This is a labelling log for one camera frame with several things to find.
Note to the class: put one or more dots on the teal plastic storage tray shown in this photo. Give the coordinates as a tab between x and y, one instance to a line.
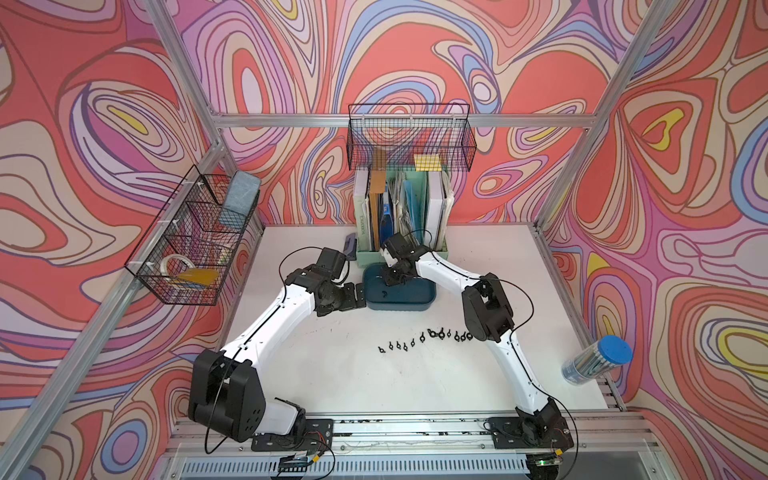
413	296

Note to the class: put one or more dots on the white binder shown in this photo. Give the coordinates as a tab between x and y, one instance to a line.
434	197

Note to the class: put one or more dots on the yellow pad in basket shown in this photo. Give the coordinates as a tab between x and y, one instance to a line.
195	279

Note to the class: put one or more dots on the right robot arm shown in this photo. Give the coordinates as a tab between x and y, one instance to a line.
489	318

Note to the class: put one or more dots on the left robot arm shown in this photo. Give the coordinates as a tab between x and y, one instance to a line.
226	393

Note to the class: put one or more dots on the black wire basket wall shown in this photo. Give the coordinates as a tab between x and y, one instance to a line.
193	223
386	136

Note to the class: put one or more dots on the black wire basket back wall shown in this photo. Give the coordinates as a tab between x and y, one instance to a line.
386	136

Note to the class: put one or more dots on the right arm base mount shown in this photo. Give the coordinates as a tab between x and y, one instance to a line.
510	433

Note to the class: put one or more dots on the blue lid clear jar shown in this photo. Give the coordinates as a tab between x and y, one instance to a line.
602	356

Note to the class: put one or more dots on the yellow sticky note pad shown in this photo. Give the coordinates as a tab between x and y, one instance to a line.
427	162

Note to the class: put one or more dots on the grey stapler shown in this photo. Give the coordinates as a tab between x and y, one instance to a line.
350	247

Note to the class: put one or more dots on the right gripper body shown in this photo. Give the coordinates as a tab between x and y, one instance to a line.
393	275

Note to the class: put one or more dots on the aluminium front rail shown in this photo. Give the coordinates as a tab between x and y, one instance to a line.
596	444

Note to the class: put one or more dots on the white tape roll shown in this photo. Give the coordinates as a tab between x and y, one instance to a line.
173	264

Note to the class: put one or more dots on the black wire basket left wall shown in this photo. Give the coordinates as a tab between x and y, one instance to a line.
193	223

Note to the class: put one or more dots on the brown folder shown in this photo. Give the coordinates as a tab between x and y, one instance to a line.
377	187

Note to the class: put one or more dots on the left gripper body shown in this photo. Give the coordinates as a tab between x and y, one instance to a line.
340	298

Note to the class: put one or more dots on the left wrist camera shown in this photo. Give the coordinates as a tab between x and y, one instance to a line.
331	263

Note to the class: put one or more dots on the grey blue sponge block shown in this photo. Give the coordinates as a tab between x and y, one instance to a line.
242	192

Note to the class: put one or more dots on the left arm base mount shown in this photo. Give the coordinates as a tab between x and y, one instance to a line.
286	427

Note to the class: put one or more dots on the mint green file organizer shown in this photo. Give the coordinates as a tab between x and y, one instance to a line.
400	214

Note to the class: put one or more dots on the blue folder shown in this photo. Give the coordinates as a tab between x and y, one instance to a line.
386	224

